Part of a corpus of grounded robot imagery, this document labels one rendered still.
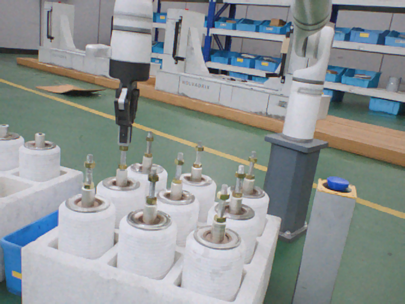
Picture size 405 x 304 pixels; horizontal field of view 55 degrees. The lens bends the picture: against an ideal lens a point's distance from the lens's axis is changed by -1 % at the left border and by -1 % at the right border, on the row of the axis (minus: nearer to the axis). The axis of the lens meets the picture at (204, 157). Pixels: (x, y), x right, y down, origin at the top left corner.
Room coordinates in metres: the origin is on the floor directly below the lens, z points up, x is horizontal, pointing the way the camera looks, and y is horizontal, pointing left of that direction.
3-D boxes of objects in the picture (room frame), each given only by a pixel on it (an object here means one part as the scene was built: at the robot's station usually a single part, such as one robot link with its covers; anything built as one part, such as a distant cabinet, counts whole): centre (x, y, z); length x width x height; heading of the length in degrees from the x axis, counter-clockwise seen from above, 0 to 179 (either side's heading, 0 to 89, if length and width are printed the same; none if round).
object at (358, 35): (5.39, -1.93, 0.89); 0.50 x 0.38 x 0.21; 142
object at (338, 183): (0.71, -0.25, 0.32); 0.04 x 0.04 x 0.02
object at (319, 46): (1.18, -0.27, 0.54); 0.09 x 0.09 x 0.17; 74
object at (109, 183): (0.74, 0.16, 0.25); 0.08 x 0.08 x 0.01
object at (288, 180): (1.18, -0.27, 0.15); 0.15 x 0.15 x 0.30; 52
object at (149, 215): (0.60, 0.08, 0.26); 0.02 x 0.02 x 0.03
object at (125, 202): (0.74, 0.16, 0.16); 0.10 x 0.10 x 0.18
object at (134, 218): (0.60, 0.08, 0.25); 0.08 x 0.08 x 0.01
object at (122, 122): (0.72, 0.16, 0.37); 0.03 x 0.01 x 0.05; 2
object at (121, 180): (0.74, 0.16, 0.26); 0.02 x 0.02 x 0.03
